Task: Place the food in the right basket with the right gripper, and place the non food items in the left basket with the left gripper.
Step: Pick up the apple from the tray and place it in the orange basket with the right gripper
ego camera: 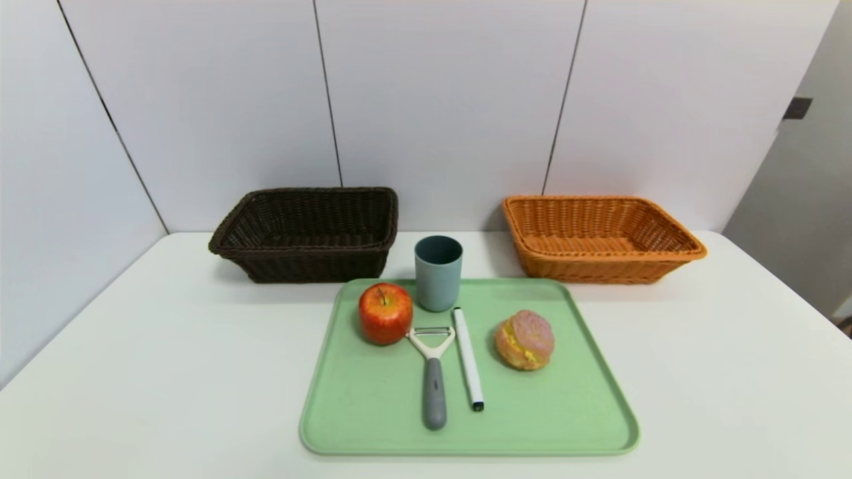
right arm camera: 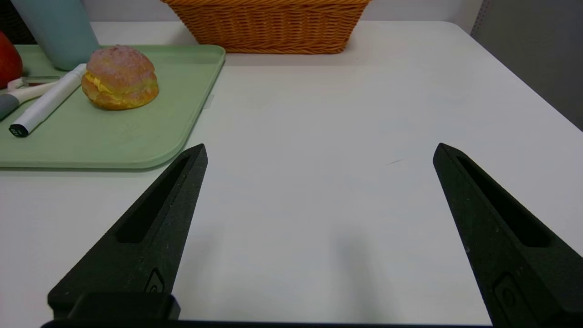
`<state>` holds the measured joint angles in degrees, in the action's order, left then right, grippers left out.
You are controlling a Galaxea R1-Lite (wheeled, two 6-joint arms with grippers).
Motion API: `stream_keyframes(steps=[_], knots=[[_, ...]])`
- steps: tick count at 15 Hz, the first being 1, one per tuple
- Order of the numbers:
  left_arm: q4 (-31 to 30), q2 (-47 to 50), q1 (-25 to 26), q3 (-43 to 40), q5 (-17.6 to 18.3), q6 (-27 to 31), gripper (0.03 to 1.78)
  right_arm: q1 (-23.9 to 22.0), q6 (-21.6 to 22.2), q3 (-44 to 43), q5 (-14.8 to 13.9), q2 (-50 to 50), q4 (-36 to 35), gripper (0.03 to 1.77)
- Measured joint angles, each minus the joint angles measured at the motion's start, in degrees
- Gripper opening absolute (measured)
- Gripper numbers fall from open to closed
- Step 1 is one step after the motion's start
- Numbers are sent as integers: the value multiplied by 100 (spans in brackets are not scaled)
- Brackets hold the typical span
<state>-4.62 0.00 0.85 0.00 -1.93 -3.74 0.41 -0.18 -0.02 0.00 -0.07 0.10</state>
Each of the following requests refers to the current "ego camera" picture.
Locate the blue-grey plastic cup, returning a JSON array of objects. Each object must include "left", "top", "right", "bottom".
[{"left": 414, "top": 235, "right": 464, "bottom": 313}]

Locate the red yellow apple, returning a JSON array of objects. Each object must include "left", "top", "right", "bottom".
[{"left": 358, "top": 282, "right": 414, "bottom": 346}]

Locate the white marker pen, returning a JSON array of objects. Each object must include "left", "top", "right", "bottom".
[{"left": 452, "top": 307, "right": 485, "bottom": 412}]

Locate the white peeler with grey handle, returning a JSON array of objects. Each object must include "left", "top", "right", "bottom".
[{"left": 407, "top": 326, "right": 457, "bottom": 431}]

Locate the dark brown wicker basket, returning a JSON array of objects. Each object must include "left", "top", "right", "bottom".
[{"left": 208, "top": 187, "right": 399, "bottom": 284}]

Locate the orange wicker basket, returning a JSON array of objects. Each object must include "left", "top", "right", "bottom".
[{"left": 503, "top": 195, "right": 708, "bottom": 285}]

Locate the pink cream-filled bun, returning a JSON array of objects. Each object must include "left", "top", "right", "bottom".
[{"left": 494, "top": 309, "right": 556, "bottom": 371}]

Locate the light green plastic tray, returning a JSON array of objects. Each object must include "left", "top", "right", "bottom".
[{"left": 299, "top": 277, "right": 640, "bottom": 457}]

